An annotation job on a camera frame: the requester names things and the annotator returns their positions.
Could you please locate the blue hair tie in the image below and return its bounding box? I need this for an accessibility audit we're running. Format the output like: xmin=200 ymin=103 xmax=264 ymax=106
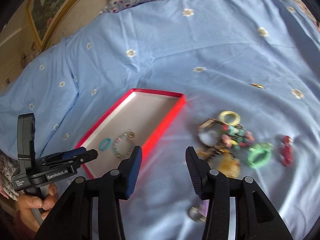
xmin=98 ymin=138 xmax=112 ymax=152

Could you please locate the crystal bead charm bracelet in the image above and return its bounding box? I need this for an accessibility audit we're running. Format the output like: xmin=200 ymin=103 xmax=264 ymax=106
xmin=113 ymin=131 xmax=136 ymax=159

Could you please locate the red shallow jewelry box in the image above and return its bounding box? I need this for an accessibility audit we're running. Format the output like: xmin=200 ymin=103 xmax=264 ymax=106
xmin=77 ymin=88 xmax=185 ymax=179

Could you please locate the person's left hand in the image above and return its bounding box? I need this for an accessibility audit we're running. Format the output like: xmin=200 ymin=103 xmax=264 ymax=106
xmin=18 ymin=184 xmax=59 ymax=232

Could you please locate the yellow translucent claw clip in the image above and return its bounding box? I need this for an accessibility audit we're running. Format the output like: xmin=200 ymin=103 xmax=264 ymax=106
xmin=196 ymin=148 xmax=241 ymax=179

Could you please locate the red hair clip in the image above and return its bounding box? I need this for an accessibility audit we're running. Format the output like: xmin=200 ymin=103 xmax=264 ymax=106
xmin=280 ymin=135 xmax=293 ymax=166

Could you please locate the blue floral bed sheet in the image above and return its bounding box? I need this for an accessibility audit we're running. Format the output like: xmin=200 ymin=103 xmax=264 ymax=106
xmin=1 ymin=0 xmax=319 ymax=239

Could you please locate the framed landscape painting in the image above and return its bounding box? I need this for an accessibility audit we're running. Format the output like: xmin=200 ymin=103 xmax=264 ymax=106
xmin=27 ymin=0 xmax=78 ymax=51

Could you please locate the colourful bead bracelet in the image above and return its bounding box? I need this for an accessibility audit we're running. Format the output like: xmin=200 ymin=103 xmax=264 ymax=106
xmin=221 ymin=123 xmax=255 ymax=149

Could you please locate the yellow hair tie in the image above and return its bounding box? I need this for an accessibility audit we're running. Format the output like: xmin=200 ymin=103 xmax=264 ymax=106
xmin=219 ymin=110 xmax=241 ymax=126

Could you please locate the green hair tie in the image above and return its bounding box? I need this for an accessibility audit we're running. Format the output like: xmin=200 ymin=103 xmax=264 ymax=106
xmin=247 ymin=142 xmax=275 ymax=169

